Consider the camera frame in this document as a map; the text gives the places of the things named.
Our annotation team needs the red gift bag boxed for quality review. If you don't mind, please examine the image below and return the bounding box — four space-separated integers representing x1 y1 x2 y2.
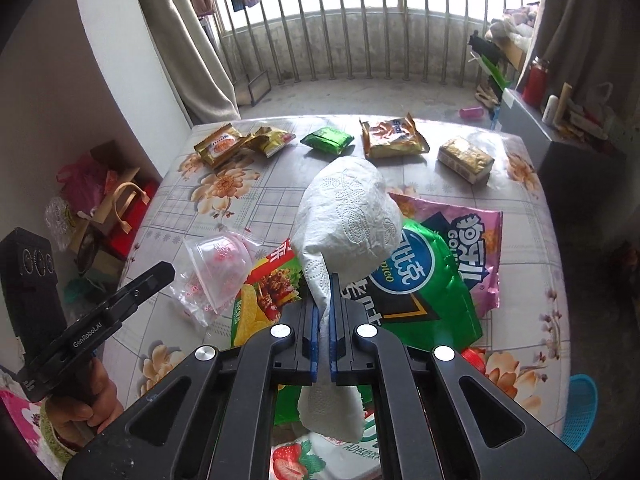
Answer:
68 167 158 260

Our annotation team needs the green chip bag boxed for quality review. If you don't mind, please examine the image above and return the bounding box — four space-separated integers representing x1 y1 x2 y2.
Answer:
232 218 484 426

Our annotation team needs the white paper towel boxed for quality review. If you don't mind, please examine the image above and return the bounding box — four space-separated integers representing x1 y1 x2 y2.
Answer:
291 156 402 443

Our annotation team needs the clear printed plastic bag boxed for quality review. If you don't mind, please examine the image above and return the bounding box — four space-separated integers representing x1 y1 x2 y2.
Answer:
168 229 259 327

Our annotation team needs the metal balcony railing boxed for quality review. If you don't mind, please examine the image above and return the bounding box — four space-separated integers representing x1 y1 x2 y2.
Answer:
210 0 535 87

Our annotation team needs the blue plastic basket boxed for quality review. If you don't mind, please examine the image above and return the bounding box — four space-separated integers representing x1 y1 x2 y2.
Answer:
561 374 599 452

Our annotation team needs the red thermos bottle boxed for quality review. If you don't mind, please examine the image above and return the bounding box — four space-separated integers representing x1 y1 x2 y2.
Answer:
522 56 549 108

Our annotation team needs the orange brown snack bag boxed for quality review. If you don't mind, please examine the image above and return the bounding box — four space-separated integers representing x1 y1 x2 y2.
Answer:
360 114 431 159

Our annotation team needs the gold crumpled snack packet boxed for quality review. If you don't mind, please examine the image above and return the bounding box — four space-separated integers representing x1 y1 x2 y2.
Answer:
245 126 296 158

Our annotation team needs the small green snack packet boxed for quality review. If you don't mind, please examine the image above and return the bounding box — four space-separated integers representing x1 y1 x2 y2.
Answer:
300 127 354 156

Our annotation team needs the white strawberry yogurt bottle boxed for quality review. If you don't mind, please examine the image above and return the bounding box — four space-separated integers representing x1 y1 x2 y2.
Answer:
269 408 383 479

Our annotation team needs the gold red snack packet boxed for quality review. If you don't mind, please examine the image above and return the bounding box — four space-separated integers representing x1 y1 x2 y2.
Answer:
194 122 250 168

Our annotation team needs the gold boxy snack packet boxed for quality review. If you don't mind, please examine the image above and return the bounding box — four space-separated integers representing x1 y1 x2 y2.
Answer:
437 138 495 185

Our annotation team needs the dark grey cabinet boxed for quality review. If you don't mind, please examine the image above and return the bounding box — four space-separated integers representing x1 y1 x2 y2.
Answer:
497 89 626 240

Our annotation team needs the purple snack bag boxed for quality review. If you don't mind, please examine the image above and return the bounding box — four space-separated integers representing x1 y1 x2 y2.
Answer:
390 192 503 318

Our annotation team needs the grey curtain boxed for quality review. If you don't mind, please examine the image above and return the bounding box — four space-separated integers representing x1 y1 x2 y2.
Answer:
139 0 240 124

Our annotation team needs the person left hand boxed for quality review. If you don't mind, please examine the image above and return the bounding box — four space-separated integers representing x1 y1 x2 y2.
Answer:
44 358 124 450

